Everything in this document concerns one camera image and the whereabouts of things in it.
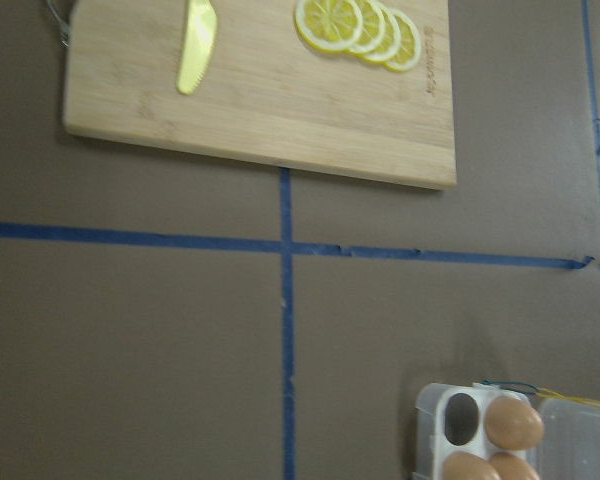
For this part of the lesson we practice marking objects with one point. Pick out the brown egg from bowl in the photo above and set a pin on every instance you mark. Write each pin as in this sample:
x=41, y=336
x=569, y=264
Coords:
x=466, y=466

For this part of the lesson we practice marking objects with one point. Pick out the clear plastic egg box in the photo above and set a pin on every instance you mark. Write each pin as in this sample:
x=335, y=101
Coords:
x=450, y=419

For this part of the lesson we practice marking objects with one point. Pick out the brown egg rear slot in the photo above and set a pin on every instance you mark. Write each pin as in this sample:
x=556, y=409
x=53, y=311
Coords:
x=512, y=424

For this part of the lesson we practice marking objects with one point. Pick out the brown egg slot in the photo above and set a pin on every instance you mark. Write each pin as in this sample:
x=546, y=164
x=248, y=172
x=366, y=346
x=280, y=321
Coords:
x=512, y=424
x=511, y=467

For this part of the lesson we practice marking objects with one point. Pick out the brown egg front slot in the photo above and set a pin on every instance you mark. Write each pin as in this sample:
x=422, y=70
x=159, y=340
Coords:
x=511, y=467

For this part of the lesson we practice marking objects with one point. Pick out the bamboo cutting board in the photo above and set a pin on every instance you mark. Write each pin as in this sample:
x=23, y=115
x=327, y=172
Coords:
x=266, y=96

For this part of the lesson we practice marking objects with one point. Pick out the lemon slice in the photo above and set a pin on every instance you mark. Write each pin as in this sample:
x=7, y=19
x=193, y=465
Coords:
x=329, y=26
x=389, y=44
x=409, y=52
x=373, y=27

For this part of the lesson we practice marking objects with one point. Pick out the yellow plastic knife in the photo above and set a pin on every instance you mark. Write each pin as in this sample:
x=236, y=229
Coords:
x=199, y=35

